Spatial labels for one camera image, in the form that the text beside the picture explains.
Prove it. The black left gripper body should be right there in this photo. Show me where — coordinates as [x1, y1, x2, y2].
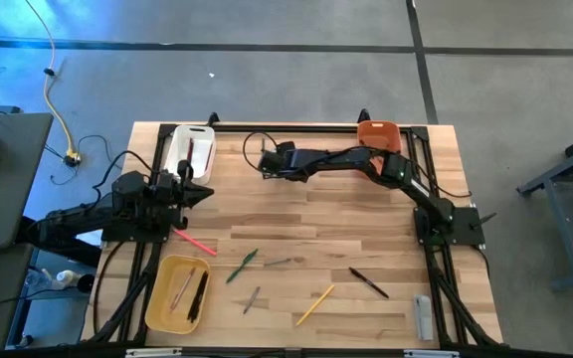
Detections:
[160, 160, 194, 229]

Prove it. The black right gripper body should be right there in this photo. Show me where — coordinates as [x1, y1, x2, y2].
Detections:
[258, 141, 313, 181]

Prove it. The white plastic bin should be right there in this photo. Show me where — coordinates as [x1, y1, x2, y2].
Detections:
[163, 123, 217, 186]

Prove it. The pink red pencil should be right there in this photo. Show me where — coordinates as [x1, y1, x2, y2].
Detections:
[173, 229, 218, 257]

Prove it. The green pen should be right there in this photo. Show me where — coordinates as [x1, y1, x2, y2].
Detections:
[225, 248, 259, 285]

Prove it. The black pen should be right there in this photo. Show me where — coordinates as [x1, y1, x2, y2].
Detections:
[348, 267, 391, 300]
[192, 270, 210, 319]
[186, 277, 204, 324]

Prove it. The clear purple pen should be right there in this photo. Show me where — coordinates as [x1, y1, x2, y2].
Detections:
[168, 267, 197, 314]

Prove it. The orange plastic bin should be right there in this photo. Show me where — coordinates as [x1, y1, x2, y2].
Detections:
[356, 120, 403, 173]

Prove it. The white paper sheet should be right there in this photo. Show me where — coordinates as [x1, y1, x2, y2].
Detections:
[75, 228, 103, 249]

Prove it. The yellow plastic bin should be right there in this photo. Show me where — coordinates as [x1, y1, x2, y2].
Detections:
[144, 255, 212, 335]

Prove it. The yellow black power plug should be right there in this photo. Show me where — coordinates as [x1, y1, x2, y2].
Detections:
[63, 148, 83, 169]

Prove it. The black desk leg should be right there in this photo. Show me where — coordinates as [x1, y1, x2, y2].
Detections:
[17, 237, 103, 269]

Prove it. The black round lid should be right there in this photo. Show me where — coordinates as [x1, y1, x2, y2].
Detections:
[76, 272, 96, 294]

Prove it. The clear plastic bottle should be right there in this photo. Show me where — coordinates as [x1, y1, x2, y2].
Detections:
[41, 267, 79, 291]

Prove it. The yellow pencil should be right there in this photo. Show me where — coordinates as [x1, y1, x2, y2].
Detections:
[294, 283, 336, 328]

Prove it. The dark grey desk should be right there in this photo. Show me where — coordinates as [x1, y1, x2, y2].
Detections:
[0, 111, 55, 251]

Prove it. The blue grey metal table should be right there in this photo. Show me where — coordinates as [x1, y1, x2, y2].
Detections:
[516, 123, 573, 292]

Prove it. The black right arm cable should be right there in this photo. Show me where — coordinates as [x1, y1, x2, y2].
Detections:
[242, 129, 282, 174]

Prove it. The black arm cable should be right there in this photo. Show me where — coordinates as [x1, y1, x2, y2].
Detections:
[91, 149, 166, 193]
[242, 129, 282, 174]

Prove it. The black aluminium table frame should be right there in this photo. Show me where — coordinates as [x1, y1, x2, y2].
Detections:
[81, 122, 505, 358]

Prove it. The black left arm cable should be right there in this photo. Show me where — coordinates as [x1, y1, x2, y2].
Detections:
[91, 149, 166, 193]

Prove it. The thin black floor cable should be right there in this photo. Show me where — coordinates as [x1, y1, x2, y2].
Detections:
[42, 132, 124, 187]

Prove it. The white metal bracket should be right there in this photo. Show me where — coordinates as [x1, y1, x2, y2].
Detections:
[403, 349, 462, 358]
[124, 347, 184, 358]

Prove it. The yellow floor cable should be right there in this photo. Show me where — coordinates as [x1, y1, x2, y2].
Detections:
[22, 0, 77, 156]

